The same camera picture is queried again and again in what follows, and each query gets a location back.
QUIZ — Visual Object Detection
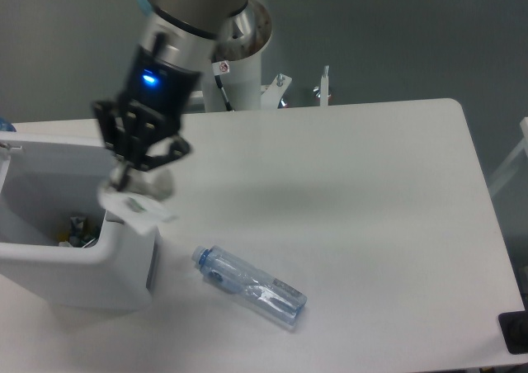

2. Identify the black clamp at table edge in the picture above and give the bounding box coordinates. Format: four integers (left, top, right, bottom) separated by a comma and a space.
498, 310, 527, 355

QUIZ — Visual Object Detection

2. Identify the trash pile inside bin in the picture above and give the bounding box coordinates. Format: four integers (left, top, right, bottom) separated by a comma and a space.
57, 215, 101, 248

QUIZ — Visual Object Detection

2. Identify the blue object at left edge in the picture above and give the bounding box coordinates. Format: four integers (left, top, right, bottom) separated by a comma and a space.
0, 116, 17, 132

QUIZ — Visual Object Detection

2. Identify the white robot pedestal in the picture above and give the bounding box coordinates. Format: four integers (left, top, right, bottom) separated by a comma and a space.
189, 0, 333, 113

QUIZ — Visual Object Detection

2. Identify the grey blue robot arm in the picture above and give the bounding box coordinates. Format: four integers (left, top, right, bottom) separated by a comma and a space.
92, 0, 248, 191

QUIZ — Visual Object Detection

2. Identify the white frame at right edge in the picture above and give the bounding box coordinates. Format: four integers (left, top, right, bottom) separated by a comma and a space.
488, 117, 527, 198

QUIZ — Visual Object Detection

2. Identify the clear plastic water bottle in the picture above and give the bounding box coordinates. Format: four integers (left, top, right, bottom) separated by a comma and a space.
191, 246, 307, 328

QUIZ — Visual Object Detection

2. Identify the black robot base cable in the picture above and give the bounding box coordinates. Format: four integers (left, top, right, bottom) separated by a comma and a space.
213, 73, 236, 113

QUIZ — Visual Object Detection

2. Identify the white paper wrapper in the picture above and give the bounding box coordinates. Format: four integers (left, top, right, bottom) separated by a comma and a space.
97, 169, 177, 235

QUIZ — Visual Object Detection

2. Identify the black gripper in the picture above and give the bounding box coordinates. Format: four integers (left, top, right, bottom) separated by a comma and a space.
91, 47, 200, 191

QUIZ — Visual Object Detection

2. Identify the white plastic trash can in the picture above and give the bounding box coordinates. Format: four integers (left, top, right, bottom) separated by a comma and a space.
1, 132, 159, 311

